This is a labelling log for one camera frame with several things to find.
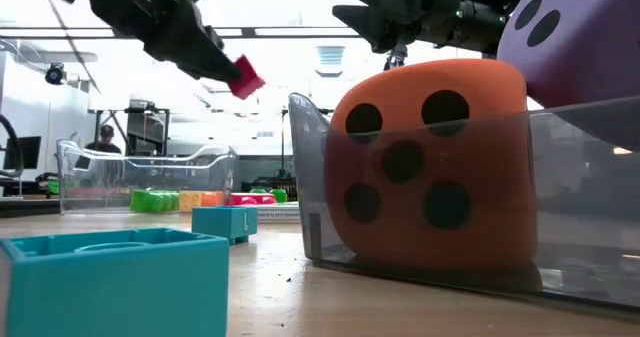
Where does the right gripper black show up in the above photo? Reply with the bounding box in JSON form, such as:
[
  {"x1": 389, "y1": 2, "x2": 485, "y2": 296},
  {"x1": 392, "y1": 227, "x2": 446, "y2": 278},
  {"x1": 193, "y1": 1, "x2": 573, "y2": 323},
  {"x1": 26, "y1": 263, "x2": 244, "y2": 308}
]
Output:
[{"x1": 332, "y1": 0, "x2": 531, "y2": 56}]

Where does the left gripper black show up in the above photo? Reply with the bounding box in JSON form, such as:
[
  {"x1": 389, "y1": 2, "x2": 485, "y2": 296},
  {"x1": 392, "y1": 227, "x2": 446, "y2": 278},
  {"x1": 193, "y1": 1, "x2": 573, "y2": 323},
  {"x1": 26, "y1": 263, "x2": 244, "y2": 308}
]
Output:
[{"x1": 89, "y1": 0, "x2": 244, "y2": 83}]

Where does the small red toy cube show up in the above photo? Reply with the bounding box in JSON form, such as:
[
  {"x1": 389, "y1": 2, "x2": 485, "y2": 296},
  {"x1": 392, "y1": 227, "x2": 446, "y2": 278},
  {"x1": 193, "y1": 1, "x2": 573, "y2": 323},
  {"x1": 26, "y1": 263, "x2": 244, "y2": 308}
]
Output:
[{"x1": 227, "y1": 54, "x2": 267, "y2": 101}]

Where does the orange foam die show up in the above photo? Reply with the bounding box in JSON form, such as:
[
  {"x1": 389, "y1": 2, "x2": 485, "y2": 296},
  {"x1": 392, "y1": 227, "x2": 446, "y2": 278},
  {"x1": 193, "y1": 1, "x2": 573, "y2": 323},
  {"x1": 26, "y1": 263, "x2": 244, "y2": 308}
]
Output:
[{"x1": 323, "y1": 58, "x2": 540, "y2": 271}]

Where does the orange toy brick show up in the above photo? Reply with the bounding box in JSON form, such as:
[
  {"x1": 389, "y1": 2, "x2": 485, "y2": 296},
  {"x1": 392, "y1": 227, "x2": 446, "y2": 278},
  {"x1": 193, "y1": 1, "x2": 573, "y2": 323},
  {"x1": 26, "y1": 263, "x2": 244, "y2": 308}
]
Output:
[{"x1": 200, "y1": 190, "x2": 225, "y2": 208}]

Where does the small yellow toy cube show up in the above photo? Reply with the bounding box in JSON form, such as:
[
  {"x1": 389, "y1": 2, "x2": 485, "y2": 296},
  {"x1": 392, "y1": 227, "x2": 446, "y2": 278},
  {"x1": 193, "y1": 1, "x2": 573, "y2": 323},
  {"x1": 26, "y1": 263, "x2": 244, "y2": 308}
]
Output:
[{"x1": 178, "y1": 190, "x2": 203, "y2": 213}]

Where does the red toy brick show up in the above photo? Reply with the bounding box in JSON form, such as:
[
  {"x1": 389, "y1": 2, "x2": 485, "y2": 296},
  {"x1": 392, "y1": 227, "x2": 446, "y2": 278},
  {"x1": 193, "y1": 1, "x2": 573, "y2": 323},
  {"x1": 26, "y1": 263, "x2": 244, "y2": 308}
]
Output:
[{"x1": 228, "y1": 192, "x2": 278, "y2": 207}]

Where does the long green toy brick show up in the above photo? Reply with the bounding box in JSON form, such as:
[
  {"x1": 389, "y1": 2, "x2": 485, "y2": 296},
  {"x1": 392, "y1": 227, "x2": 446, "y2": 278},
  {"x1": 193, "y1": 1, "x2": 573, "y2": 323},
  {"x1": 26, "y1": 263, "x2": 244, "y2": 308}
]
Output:
[{"x1": 128, "y1": 189, "x2": 181, "y2": 214}]

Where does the clear plastic container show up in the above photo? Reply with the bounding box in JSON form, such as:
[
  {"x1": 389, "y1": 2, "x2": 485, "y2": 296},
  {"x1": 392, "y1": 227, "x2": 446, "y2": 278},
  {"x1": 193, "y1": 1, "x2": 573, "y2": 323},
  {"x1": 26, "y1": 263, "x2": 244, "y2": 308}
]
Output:
[{"x1": 56, "y1": 138, "x2": 239, "y2": 214}]

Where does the teal toy cube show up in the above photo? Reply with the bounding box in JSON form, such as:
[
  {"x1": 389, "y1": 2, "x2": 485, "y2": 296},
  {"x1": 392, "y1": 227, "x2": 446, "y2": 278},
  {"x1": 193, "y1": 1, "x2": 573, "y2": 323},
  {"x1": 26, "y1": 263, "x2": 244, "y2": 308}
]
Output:
[
  {"x1": 0, "y1": 227, "x2": 231, "y2": 337},
  {"x1": 191, "y1": 205, "x2": 259, "y2": 246}
]

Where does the purple foam die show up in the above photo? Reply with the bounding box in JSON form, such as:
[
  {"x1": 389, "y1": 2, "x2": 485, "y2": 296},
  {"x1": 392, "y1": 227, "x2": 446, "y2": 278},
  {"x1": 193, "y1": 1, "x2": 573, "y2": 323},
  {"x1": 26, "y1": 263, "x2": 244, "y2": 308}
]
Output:
[{"x1": 497, "y1": 0, "x2": 640, "y2": 151}]

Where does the ceiling air vent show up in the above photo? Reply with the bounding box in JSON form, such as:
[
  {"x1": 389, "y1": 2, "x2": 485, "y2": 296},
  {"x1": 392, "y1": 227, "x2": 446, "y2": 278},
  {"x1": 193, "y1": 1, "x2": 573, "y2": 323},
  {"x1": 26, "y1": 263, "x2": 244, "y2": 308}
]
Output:
[{"x1": 314, "y1": 44, "x2": 347, "y2": 79}]

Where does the black background table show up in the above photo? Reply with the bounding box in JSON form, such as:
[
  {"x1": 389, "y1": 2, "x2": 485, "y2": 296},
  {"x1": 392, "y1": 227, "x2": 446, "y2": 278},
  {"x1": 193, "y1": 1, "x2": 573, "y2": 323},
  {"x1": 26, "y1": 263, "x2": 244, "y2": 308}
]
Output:
[{"x1": 89, "y1": 105, "x2": 172, "y2": 157}]

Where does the person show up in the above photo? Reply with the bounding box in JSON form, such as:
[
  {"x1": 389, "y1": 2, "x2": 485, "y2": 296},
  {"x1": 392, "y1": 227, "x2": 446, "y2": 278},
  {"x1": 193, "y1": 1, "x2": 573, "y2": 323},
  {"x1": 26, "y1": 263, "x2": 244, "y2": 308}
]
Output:
[{"x1": 74, "y1": 123, "x2": 124, "y2": 171}]

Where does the black ceiling spotlight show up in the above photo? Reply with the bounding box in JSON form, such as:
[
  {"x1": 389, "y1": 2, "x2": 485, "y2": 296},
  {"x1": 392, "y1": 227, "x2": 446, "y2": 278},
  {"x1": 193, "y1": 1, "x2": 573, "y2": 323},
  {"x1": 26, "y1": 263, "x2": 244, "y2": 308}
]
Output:
[{"x1": 44, "y1": 62, "x2": 67, "y2": 86}]

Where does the black computer monitor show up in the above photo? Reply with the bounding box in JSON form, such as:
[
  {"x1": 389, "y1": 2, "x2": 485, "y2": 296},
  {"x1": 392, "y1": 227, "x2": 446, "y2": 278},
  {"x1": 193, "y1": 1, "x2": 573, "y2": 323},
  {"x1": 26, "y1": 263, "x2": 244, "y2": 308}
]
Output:
[{"x1": 2, "y1": 135, "x2": 43, "y2": 171}]

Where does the grey translucent plastic tray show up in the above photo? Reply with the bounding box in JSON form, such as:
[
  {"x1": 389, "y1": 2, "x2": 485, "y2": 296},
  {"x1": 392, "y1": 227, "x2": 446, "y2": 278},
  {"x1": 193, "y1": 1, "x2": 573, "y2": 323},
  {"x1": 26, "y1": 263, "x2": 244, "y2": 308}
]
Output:
[{"x1": 287, "y1": 91, "x2": 640, "y2": 311}]

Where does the black frame clamp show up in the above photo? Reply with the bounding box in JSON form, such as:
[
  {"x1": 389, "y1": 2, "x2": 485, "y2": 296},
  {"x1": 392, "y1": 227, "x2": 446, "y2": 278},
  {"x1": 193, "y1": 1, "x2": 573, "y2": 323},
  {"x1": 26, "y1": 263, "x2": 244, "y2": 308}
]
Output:
[{"x1": 382, "y1": 44, "x2": 409, "y2": 72}]

